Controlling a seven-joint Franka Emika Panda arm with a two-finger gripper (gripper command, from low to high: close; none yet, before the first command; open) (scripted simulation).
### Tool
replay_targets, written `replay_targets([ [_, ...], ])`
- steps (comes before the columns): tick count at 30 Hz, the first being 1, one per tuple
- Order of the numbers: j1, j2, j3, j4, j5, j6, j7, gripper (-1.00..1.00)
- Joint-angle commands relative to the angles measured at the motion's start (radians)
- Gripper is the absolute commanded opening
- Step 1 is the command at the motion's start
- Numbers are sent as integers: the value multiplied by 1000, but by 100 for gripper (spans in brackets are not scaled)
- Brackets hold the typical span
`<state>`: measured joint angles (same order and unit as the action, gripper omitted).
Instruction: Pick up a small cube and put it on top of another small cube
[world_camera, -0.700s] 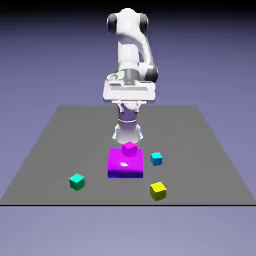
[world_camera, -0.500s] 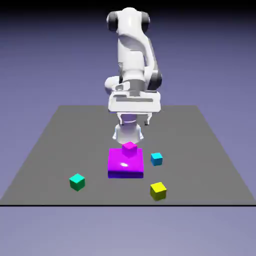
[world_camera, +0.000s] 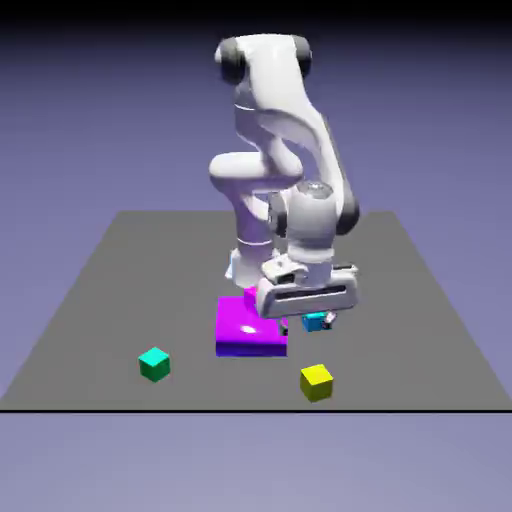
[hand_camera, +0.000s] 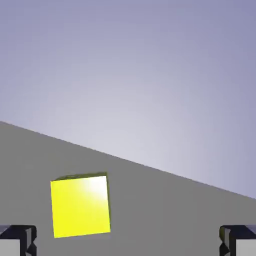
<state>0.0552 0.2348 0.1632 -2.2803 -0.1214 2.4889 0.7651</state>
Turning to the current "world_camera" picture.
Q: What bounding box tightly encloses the small blue cube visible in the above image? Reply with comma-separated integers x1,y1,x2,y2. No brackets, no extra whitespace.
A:
301,312,333,334

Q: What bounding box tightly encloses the small teal cube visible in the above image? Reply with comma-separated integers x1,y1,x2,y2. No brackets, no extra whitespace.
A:
137,346,172,384

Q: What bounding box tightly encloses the small yellow cube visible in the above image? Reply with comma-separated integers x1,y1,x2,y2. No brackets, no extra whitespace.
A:
299,363,334,404

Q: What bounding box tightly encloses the large magenta box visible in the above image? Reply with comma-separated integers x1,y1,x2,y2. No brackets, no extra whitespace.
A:
215,295,289,358

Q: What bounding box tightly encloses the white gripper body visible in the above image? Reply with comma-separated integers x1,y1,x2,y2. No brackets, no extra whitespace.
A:
255,264,360,320

